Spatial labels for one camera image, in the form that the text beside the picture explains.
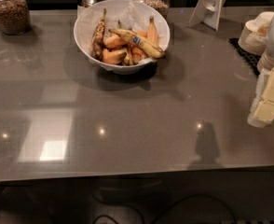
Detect orange banana upright right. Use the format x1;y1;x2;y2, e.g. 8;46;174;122
147;16;158;45

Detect yellow banana with blue sticker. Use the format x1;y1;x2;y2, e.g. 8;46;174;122
109;29;165;59

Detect glass jar of grains left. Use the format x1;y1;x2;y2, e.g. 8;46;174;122
0;0;31;35

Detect black cable under table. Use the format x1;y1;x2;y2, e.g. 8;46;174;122
91;193;240;224

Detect white bowl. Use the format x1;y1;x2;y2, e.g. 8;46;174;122
73;0;171;76

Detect orange banana piece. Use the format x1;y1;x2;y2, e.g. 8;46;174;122
103;35;127;49
102;49;127;65

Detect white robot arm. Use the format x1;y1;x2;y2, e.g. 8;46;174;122
247;16;274;128

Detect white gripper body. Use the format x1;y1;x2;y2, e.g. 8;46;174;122
247;68;270;128

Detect white folded card stand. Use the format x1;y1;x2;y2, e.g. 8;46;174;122
187;0;226;31

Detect brown spotted banana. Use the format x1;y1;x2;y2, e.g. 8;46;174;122
90;9;106;60

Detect white paper bowl liner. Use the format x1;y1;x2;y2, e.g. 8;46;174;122
74;0;170;70

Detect orange banana piece front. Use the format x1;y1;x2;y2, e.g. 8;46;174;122
102;49;127;65

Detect orange banana piece centre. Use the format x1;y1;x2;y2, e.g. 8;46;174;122
103;35;127;49

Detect black mesh mat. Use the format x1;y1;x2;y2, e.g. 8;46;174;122
229;38;260;77

